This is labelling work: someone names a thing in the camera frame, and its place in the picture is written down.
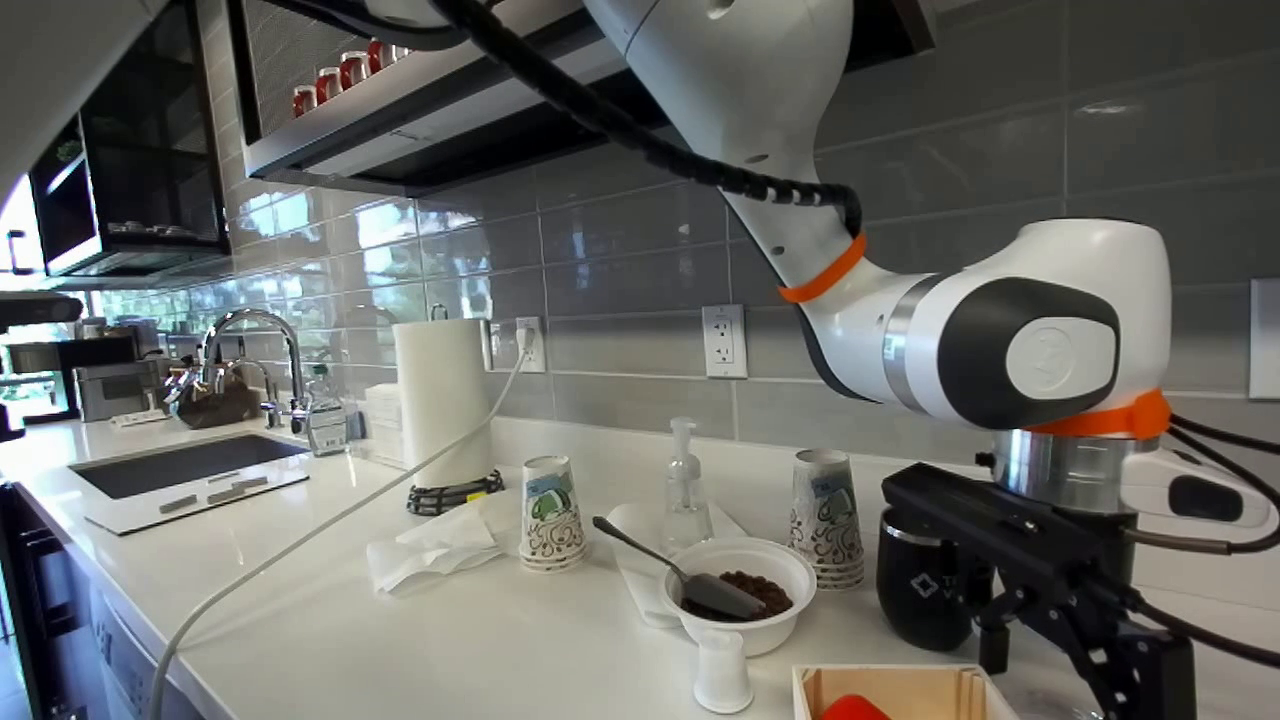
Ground small glass jar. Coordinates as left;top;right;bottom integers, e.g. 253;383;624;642
301;396;370;459

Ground white wall switch plate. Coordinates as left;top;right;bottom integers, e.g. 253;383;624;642
1243;275;1280;406

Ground printed paper cup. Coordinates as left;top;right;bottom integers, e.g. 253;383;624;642
786;445;872;591
515;451;593;576

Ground white wall outlet with plug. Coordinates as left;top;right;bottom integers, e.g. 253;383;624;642
482;311;546;375

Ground white bowl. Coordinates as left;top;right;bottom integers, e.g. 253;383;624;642
660;534;818;661

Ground light wooden box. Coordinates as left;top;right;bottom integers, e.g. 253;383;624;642
786;661;1023;720

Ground black wall cabinet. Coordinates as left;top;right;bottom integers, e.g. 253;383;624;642
22;0;231;285

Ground black countertop appliance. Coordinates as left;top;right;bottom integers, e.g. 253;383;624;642
0;292;143;433

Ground orange strap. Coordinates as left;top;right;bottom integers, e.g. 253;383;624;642
775;231;872;307

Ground chrome kitchen faucet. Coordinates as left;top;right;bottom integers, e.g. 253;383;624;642
205;307;315;441

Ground brown coffee grounds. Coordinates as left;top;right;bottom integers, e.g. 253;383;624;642
715;569;799;620

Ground black spoon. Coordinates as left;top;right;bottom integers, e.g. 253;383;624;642
589;512;772;625

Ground crumpled white paper towel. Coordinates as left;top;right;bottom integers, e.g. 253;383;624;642
364;510;504;600

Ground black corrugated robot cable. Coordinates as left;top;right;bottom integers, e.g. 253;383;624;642
263;0;868;242

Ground dark lower cabinet front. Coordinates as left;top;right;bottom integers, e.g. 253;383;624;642
0;483;150;720

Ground steel range hood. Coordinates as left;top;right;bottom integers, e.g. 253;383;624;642
237;0;937;192

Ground clear soap dispenser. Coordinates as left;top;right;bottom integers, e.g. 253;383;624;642
660;415;715;552

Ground brown dish sponge holder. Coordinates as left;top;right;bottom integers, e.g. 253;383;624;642
165;365;266;433

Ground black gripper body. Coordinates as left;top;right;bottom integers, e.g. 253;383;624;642
985;524;1143;631

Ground dark kitchen sink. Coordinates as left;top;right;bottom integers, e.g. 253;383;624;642
66;433;313;506

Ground white power cable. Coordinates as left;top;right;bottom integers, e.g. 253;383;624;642
140;357;522;720

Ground red block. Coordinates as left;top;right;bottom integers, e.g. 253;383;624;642
817;694;896;720

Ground white paper towel roll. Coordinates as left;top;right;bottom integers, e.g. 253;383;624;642
393;318;496;493

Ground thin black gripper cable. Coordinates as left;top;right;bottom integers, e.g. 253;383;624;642
1123;413;1280;673

